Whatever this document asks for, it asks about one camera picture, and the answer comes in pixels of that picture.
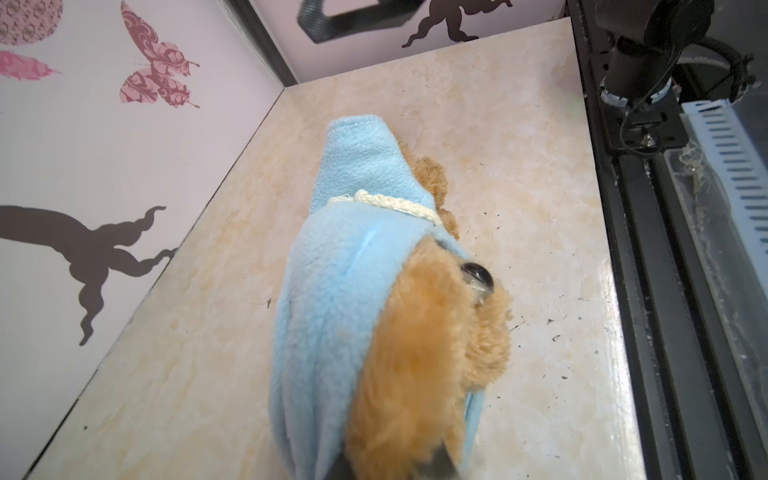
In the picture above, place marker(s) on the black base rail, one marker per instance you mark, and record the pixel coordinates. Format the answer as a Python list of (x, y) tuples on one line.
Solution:
[(693, 315)]

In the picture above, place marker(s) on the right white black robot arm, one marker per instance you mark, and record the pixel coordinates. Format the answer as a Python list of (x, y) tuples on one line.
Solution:
[(649, 36)]

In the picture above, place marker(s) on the brown teddy bear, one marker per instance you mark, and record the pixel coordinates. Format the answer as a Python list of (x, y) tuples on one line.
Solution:
[(441, 339)]

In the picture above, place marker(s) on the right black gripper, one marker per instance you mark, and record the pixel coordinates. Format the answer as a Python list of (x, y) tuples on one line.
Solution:
[(321, 28)]

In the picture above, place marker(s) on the light blue bear shirt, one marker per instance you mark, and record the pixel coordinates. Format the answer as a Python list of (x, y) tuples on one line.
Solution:
[(367, 215)]

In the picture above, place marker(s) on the white slotted cable duct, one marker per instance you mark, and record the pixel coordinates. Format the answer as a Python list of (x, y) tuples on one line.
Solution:
[(740, 171)]

